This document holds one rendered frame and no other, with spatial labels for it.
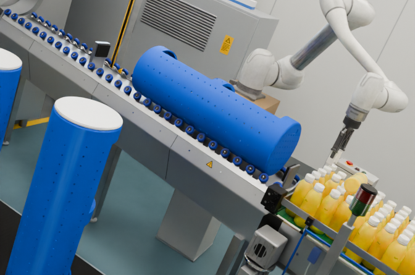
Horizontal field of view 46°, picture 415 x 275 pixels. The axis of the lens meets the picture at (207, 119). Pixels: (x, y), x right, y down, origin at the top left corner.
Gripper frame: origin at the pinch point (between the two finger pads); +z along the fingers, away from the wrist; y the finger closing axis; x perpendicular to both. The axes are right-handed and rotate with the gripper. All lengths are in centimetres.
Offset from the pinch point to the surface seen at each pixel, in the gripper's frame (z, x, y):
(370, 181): 5.6, 16.8, -14.8
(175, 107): 12, -75, 22
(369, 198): -8, 28, 48
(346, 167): 5.6, 3.8, -14.8
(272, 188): 15.0, -9.3, 32.5
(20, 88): 69, -213, 3
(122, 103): 26, -108, 22
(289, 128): -6.2, -19.6, 15.7
